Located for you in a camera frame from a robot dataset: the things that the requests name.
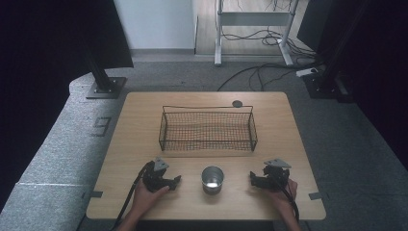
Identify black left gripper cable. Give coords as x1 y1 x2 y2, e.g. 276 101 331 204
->
111 160 156 231

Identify person's right hand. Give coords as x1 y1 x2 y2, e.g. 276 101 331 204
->
265 178 299 214

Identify white power strip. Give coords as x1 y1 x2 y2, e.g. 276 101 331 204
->
294 66 319 78

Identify metal cup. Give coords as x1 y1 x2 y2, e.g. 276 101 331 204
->
201 165 225 196

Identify black floor cables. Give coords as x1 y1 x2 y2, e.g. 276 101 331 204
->
217 0 325 92

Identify black wire mesh basket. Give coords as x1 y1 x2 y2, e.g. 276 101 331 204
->
158 104 259 153

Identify black stand with dark base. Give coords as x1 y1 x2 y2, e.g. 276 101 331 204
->
301 0 373 104

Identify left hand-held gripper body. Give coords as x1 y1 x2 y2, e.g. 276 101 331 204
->
141 156 170 193

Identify white desk frame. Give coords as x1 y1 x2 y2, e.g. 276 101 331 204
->
214 0 300 67

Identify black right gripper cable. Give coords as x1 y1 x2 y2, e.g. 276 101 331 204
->
276 179 301 223

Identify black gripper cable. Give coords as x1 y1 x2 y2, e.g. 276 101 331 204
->
276 179 301 223
111 160 156 231

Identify person's left hand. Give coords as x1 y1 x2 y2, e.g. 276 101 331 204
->
131 178 171 219

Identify black curtain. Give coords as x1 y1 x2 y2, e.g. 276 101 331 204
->
0 0 135 213

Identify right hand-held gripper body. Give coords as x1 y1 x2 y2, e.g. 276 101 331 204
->
262 157 293 193

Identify black stand with base plate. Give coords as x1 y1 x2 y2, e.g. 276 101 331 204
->
85 47 128 100

